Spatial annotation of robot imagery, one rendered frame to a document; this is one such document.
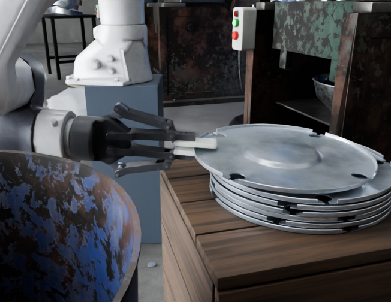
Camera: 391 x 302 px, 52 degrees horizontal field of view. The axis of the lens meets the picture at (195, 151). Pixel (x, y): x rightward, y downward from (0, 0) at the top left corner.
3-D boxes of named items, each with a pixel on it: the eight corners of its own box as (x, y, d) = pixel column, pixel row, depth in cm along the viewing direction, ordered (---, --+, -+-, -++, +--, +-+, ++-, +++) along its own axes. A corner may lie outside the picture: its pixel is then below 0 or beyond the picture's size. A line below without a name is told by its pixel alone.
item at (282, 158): (400, 154, 68) (400, 150, 67) (331, 218, 47) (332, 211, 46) (253, 118, 85) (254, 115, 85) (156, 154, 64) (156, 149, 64)
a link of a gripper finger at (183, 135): (165, 136, 67) (165, 119, 66) (195, 138, 67) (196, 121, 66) (164, 139, 66) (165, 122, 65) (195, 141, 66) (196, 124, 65)
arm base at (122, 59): (57, 86, 97) (50, 26, 92) (77, 74, 115) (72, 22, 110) (149, 86, 98) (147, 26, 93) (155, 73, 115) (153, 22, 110)
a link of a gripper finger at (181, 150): (173, 150, 66) (173, 154, 66) (216, 153, 65) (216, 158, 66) (175, 144, 68) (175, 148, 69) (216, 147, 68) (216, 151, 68)
